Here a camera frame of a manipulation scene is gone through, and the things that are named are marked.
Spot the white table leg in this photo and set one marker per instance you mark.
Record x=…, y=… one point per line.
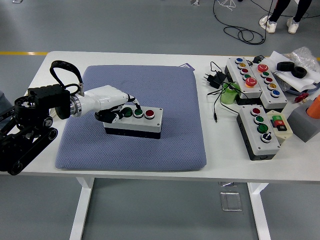
x=260, y=212
x=80, y=212

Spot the green tape roll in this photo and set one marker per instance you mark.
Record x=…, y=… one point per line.
x=227, y=97

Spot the grey five-button control box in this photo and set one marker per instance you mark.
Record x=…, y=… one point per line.
x=257, y=78
x=233, y=68

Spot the person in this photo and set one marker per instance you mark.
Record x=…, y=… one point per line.
x=277, y=10

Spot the white paper sheet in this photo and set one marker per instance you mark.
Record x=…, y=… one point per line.
x=292, y=80

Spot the metal floor socket plate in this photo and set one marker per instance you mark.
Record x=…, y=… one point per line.
x=227, y=184

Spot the cream three-button switch box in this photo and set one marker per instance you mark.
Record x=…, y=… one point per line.
x=285, y=134

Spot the grey four-button control box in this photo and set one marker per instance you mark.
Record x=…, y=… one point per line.
x=262, y=148
x=150, y=125

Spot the small black device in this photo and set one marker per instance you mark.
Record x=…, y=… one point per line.
x=258, y=59

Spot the blue-grey padded mat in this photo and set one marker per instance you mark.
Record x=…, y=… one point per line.
x=150, y=152

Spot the clear floor socket plate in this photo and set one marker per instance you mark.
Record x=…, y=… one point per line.
x=231, y=201

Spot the orange cylinder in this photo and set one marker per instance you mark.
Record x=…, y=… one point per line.
x=315, y=110

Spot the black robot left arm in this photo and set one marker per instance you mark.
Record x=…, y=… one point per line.
x=45, y=96

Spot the purple-edged white card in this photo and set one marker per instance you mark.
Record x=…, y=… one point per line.
x=187, y=65

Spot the clear bubble wrap bag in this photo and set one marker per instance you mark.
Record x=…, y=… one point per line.
x=303, y=56

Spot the grey block holder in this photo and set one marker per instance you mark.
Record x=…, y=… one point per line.
x=300, y=122

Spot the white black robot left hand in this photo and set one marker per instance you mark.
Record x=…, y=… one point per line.
x=105, y=96

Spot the small red valve knob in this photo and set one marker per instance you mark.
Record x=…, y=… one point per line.
x=301, y=97

